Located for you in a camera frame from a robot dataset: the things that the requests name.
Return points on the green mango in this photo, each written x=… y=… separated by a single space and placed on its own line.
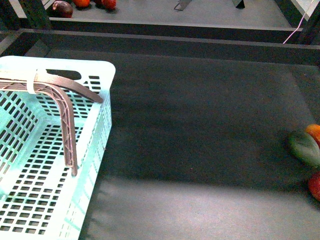
x=303 y=146

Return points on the grey folded divider left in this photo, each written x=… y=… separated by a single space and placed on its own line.
x=182 y=4

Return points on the black folded divider right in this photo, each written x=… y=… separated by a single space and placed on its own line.
x=239 y=4

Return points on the orange red round fruit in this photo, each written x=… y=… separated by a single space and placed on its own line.
x=81 y=3

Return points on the brown smooth basket handle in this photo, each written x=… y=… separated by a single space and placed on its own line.
x=20 y=76

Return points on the red fruit at edge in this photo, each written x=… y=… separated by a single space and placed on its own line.
x=314 y=185

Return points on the red apple on shelf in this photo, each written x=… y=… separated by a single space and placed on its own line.
x=109 y=5

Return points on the white zip tie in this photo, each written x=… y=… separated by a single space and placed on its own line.
x=30 y=82

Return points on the black perforated shelf post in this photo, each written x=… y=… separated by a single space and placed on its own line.
x=310 y=34

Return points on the orange red mango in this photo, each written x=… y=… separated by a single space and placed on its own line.
x=314 y=131

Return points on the dark purple fruit front left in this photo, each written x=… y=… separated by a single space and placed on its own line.
x=62 y=9

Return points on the light blue plastic basket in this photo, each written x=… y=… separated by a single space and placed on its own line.
x=39 y=197

